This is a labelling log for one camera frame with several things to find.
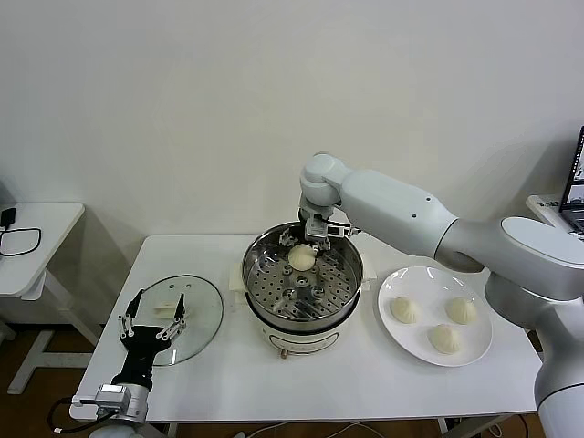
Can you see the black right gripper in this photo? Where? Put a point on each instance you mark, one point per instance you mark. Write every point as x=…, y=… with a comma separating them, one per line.
x=303, y=214

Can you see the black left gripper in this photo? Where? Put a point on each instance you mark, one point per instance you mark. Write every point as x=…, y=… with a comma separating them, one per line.
x=143, y=340

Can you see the white steamed baozi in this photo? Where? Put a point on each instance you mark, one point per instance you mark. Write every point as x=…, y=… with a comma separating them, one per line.
x=405, y=310
x=301, y=258
x=445, y=340
x=461, y=311

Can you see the round glass pot lid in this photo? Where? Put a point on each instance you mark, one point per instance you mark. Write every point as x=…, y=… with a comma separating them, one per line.
x=201, y=319

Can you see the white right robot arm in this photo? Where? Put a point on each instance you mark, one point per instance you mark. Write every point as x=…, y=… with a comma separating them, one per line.
x=388, y=201

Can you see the stainless steel steamer basket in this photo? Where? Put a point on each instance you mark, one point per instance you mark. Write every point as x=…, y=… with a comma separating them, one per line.
x=340, y=305

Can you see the white electric cooker base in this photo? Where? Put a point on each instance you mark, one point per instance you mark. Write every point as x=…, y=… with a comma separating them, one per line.
x=301, y=340

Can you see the white side table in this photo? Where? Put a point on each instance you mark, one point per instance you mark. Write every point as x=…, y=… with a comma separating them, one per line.
x=50, y=228

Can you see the white round plate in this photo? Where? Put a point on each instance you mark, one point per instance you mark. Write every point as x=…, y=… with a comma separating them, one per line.
x=410, y=342

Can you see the grey furniture foot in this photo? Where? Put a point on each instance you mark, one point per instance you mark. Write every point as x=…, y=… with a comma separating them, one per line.
x=7, y=332

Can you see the black power adapter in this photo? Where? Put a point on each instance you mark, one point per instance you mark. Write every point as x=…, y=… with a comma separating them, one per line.
x=9, y=218

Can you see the dark open laptop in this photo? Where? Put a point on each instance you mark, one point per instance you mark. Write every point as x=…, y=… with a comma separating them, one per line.
x=576, y=182

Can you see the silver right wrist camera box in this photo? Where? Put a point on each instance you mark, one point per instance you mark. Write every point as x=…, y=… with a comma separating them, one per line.
x=315, y=228

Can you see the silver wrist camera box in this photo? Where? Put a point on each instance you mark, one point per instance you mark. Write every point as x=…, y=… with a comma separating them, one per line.
x=315, y=228
x=114, y=400

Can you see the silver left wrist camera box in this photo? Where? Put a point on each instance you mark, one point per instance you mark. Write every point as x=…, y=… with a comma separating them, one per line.
x=114, y=400

